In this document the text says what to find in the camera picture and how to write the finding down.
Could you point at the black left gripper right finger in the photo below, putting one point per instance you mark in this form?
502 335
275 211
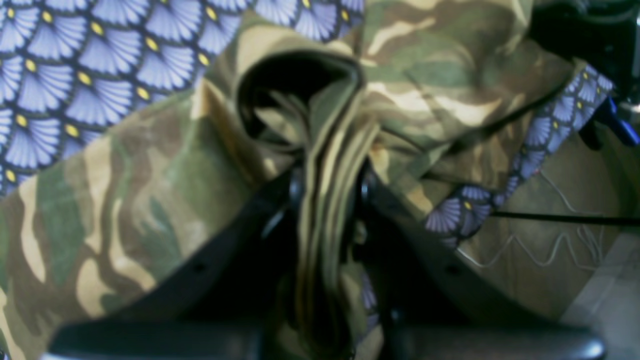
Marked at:
432 306

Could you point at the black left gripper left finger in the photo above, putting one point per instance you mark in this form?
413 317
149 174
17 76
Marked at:
216 305

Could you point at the camouflage T-shirt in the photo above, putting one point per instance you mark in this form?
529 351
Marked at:
151 190

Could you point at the fan-patterned blue tablecloth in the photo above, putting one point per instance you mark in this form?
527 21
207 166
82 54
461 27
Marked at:
71 69

